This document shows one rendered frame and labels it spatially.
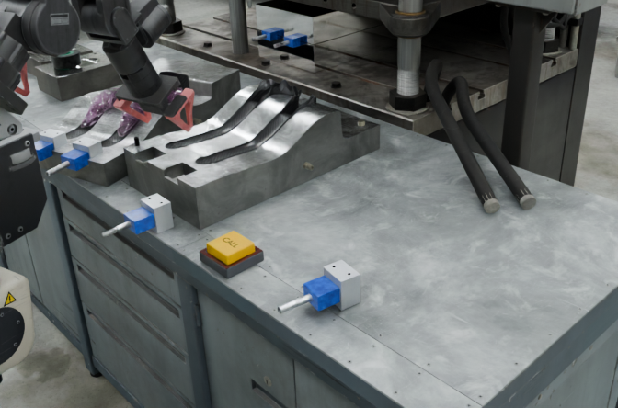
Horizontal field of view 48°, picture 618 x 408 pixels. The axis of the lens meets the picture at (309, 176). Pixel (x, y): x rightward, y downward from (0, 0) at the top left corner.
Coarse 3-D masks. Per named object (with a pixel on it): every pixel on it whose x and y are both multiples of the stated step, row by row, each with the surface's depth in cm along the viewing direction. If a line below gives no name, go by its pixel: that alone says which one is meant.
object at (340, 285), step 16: (336, 272) 108; (352, 272) 108; (304, 288) 108; (320, 288) 107; (336, 288) 106; (352, 288) 108; (288, 304) 105; (320, 304) 106; (336, 304) 109; (352, 304) 109
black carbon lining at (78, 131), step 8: (160, 72) 180; (168, 72) 180; (184, 80) 179; (184, 88) 180; (80, 128) 164; (88, 128) 163; (72, 136) 161; (112, 136) 159; (120, 136) 159; (104, 144) 156; (112, 144) 156
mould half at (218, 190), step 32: (288, 96) 155; (192, 128) 154; (256, 128) 149; (288, 128) 145; (320, 128) 145; (352, 128) 157; (128, 160) 144; (160, 160) 138; (192, 160) 138; (224, 160) 138; (256, 160) 138; (288, 160) 141; (320, 160) 148; (352, 160) 155; (160, 192) 138; (192, 192) 128; (224, 192) 132; (256, 192) 138; (192, 224) 133
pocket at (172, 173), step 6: (168, 168) 135; (174, 168) 136; (180, 168) 137; (186, 168) 137; (192, 168) 135; (168, 174) 136; (174, 174) 137; (180, 174) 138; (186, 174) 137; (174, 180) 133
